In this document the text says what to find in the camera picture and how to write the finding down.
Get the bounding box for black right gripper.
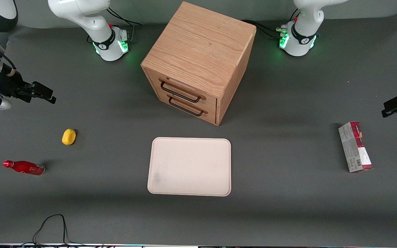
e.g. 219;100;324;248
0;70;57;104

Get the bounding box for red coke bottle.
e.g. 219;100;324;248
3;160;45;176

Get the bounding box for beige plastic tray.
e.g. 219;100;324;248
147;137;232;197

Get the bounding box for yellow lemon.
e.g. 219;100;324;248
62;128;77;146

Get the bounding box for red and white carton box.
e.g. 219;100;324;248
338;121;373;173

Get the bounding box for wooden drawer cabinet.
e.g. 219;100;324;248
141;1;257;126

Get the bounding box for black right arm base cables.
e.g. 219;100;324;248
106;8;142;44

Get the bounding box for black arm base cables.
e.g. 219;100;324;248
241;8;301;39
106;8;142;44

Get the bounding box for black drawer handle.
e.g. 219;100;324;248
160;80;202;103
168;96;204;116

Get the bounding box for black cable loop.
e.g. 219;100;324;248
19;214;92;248

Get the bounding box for black left arm base cables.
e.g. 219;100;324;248
241;8;301;39

